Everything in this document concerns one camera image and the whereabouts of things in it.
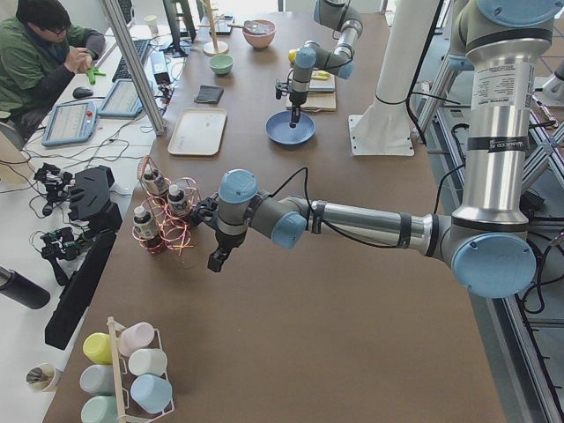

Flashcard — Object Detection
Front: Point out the wooden cup tree stand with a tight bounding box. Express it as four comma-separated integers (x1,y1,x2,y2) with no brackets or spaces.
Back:
198,0,229,57

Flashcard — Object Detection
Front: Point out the white cup rack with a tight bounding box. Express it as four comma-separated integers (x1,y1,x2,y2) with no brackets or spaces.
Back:
107,316,175,422

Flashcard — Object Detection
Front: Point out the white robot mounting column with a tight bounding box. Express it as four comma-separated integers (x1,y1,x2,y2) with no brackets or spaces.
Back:
349,0,442,156

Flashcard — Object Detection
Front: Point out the blue cup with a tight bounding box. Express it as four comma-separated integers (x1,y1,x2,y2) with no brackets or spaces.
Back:
130,374,173,414

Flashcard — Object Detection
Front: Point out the mint cup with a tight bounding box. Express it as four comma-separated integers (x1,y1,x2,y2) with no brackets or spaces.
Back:
80,396,117,423

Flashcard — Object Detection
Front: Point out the dark drink bottle front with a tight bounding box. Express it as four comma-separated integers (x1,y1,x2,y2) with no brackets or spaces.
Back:
133,205,163,254

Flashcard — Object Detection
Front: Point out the teach pendant near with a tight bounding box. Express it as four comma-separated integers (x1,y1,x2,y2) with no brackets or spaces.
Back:
41,100,97,147

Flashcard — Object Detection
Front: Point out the blue round plate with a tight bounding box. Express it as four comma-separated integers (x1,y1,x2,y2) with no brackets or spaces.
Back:
265,111,315,146

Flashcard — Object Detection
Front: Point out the copper wire bottle rack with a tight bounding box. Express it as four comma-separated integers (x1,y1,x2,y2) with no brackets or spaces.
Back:
131,156,201,255

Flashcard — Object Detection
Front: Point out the black computer mouse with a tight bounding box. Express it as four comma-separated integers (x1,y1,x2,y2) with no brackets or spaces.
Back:
72,86,93,100

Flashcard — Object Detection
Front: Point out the black monitor bar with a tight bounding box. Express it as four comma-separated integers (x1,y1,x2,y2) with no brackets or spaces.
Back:
44,231,116,350

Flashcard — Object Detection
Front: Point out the yellow cup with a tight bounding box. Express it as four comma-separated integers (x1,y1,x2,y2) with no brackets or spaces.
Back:
83,332,112,365

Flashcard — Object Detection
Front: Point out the dark drink bottle middle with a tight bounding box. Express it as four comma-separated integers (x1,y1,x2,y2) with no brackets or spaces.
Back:
167,184,193,223

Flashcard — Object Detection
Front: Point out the white paper cup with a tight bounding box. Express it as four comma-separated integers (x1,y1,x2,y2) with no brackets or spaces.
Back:
143,15,159,37

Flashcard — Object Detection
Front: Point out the grey folded cloth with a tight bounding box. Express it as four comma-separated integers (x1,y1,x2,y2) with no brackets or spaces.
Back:
194,85,224,104

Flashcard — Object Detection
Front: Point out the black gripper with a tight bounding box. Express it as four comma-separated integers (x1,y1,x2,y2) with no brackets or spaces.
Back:
290,91,307,125
207,231,245,272

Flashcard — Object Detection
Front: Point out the pink cup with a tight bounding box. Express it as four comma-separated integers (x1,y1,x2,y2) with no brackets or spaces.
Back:
117,322,155,357

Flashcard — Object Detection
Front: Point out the yellow lemon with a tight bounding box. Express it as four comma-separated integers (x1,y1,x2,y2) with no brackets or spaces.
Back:
287,49,297,64

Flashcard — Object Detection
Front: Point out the wooden cutting board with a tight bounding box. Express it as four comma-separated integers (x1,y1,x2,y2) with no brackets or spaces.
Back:
301,74,337,112

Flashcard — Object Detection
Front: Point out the teach pendant far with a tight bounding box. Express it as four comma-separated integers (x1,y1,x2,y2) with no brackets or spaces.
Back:
98,79,143,119

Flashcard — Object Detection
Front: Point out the teach pendant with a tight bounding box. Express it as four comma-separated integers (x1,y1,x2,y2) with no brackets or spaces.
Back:
41,100,97,147
98,79,143,119

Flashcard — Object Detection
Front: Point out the mint green bowl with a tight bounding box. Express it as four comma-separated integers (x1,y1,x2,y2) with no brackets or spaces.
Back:
209,54,234,76

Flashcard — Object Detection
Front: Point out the grey cup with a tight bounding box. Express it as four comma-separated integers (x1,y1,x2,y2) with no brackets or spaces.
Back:
79,364,115,396

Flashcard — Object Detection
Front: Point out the dark drink bottle back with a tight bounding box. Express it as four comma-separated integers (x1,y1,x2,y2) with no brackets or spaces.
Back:
142,167,168,197

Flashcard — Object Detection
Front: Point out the person in green jacket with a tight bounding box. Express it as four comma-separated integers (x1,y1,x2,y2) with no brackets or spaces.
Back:
1,1,106,139

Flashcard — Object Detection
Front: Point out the black keyboard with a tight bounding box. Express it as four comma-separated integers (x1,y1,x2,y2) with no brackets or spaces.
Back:
111,38,152,84

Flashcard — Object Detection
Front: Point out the paper cup with utensils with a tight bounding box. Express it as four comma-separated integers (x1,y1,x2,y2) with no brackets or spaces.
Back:
26,363,63,392

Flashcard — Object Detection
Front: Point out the pink bowl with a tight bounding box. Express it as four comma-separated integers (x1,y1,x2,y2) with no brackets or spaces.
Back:
242,19,276,49

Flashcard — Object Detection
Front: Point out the aluminium frame post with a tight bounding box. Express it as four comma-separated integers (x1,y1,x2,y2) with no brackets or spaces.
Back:
100,0,165,136

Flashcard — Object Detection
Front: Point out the cream rectangular tray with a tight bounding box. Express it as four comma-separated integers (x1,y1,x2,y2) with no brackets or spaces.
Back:
167,108,226,156

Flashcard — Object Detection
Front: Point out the dark drink bottle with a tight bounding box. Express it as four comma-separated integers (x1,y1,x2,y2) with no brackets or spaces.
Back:
133,205,163,254
142,167,168,197
167,184,193,223

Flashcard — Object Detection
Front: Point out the black flask bottle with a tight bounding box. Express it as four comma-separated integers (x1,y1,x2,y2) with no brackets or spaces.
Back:
1,267,50,309

